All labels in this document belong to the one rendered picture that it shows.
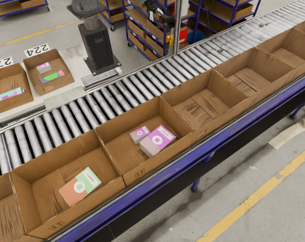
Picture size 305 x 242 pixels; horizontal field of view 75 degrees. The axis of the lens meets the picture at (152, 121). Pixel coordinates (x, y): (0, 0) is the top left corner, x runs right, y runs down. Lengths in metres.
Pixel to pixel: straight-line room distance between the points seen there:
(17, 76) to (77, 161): 1.11
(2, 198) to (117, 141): 0.60
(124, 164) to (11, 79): 1.30
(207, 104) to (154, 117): 0.35
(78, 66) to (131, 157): 1.08
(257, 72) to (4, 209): 1.69
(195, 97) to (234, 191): 1.05
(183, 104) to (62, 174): 0.80
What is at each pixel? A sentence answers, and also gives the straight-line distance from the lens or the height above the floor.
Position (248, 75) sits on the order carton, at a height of 0.89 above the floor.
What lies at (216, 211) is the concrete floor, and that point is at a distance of 1.96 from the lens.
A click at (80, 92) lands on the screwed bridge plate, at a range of 1.66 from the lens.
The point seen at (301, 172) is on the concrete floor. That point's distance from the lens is 2.42.
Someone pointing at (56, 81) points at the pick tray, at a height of 0.82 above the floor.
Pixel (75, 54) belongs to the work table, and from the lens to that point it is 2.06.
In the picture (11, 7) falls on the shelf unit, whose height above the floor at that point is 0.14.
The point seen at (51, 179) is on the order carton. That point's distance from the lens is 1.16.
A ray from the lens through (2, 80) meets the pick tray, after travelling 2.07.
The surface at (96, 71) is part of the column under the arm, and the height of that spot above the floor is 0.76.
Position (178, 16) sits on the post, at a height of 1.09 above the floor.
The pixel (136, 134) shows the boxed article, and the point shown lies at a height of 0.93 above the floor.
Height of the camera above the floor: 1.86
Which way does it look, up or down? 54 degrees down
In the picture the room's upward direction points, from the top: 2 degrees counter-clockwise
